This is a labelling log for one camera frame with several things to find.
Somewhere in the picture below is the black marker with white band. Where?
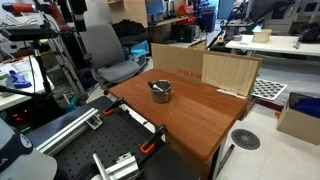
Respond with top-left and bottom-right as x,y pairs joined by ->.
148,81 -> 164,92

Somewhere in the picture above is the small wooden box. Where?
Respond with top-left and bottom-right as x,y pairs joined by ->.
252,29 -> 272,43

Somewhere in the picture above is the blue cloth on desk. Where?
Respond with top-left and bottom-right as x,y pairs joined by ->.
9,70 -> 32,89

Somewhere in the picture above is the white table background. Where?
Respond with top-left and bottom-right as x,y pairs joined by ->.
226,35 -> 320,57

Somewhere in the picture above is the black orange clamp front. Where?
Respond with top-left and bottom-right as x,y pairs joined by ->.
140,124 -> 166,155

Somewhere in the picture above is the black perforated breadboard plate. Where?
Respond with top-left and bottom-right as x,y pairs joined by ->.
54,114 -> 165,180

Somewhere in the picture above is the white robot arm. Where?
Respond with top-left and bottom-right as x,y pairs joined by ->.
0,119 -> 57,180

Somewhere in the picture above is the black camera tripod stand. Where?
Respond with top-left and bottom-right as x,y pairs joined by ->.
0,27 -> 58,99

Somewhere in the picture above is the long aluminium extrusion rail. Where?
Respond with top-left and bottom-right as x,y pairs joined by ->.
36,108 -> 103,156

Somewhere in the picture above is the black orange clamp near pot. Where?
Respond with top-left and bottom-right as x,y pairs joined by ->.
103,97 -> 125,116

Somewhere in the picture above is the grey office chair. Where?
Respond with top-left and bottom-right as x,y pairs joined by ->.
81,24 -> 140,91

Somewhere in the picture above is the cardboard box with blue bag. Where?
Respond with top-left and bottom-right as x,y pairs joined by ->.
277,92 -> 320,145

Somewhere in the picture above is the black white checkerboard sheet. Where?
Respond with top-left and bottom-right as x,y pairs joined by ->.
252,79 -> 287,101

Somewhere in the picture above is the short aluminium extrusion bracket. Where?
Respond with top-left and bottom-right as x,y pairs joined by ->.
91,152 -> 140,180

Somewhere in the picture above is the brown cardboard panel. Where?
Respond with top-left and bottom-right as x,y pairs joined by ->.
151,43 -> 262,97

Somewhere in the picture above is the silver metal pot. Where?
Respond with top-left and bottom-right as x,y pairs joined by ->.
150,80 -> 173,104

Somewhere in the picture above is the round grey floor drain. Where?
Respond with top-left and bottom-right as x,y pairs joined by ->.
231,129 -> 260,150

